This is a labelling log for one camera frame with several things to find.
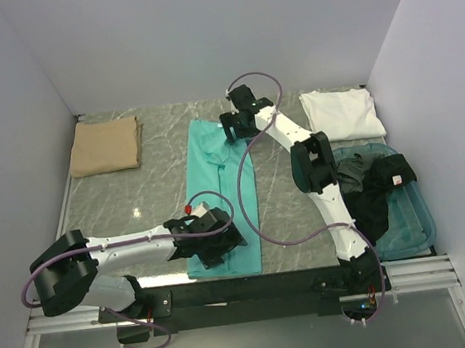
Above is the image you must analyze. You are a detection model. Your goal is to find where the folded white t shirt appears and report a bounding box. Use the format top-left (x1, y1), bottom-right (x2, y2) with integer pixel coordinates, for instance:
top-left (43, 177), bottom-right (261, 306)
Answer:
top-left (300, 88), bottom-right (386, 142)

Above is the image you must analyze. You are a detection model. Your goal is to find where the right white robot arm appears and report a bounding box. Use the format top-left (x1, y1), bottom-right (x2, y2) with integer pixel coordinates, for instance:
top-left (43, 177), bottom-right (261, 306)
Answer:
top-left (220, 84), bottom-right (386, 293)

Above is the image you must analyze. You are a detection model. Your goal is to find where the black base beam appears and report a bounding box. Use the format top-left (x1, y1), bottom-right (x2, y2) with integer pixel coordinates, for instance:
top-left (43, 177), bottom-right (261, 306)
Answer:
top-left (94, 260), bottom-right (394, 348)

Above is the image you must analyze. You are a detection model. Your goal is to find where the black t shirt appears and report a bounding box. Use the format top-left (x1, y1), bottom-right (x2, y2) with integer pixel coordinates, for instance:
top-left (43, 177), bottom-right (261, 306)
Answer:
top-left (341, 154), bottom-right (417, 243)

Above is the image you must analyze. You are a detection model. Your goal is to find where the purple cable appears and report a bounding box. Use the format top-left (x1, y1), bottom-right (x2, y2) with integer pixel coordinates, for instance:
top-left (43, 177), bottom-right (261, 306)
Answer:
top-left (222, 59), bottom-right (392, 334)
top-left (13, 186), bottom-right (251, 348)

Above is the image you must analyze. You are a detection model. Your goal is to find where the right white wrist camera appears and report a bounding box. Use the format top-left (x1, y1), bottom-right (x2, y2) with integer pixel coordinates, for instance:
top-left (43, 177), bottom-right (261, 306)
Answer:
top-left (225, 91), bottom-right (238, 112)

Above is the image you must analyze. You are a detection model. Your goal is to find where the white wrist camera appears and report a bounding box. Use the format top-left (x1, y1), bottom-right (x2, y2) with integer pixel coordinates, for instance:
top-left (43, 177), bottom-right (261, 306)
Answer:
top-left (185, 201), bottom-right (210, 218)
top-left (225, 91), bottom-right (238, 112)

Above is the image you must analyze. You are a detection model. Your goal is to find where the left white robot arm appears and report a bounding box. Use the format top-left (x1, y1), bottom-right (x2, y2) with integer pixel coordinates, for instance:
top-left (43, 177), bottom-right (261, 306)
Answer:
top-left (30, 203), bottom-right (247, 319)

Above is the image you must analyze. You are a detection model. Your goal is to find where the blue plastic bin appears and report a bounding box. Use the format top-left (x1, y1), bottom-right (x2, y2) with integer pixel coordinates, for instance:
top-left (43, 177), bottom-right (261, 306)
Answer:
top-left (333, 142), bottom-right (437, 261)

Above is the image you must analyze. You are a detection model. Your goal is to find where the aluminium frame rail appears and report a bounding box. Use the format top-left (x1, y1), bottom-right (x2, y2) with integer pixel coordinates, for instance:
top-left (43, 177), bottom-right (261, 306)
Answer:
top-left (26, 255), bottom-right (461, 336)

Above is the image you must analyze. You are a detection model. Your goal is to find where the folded tan t shirt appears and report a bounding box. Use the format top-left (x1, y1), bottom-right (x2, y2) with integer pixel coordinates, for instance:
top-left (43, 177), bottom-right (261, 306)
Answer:
top-left (70, 116), bottom-right (142, 179)

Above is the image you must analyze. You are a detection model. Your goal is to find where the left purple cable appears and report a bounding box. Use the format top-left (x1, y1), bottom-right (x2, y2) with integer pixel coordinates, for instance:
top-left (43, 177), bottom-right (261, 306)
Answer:
top-left (13, 186), bottom-right (251, 348)

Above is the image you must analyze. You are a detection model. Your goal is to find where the grey t shirt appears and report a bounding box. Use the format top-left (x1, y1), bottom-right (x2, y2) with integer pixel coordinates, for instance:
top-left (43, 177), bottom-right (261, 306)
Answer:
top-left (337, 154), bottom-right (368, 194)

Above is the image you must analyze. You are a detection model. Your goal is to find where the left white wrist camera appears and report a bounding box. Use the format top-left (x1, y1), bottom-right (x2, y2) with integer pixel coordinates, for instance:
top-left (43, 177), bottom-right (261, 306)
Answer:
top-left (185, 201), bottom-right (210, 218)

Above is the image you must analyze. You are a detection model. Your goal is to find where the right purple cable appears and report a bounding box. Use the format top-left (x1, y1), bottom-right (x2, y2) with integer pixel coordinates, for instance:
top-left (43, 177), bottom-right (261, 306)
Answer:
top-left (222, 59), bottom-right (392, 334)

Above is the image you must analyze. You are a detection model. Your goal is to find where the teal t shirt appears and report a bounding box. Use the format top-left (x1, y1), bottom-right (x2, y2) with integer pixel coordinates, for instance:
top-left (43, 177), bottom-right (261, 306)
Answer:
top-left (186, 120), bottom-right (262, 279)

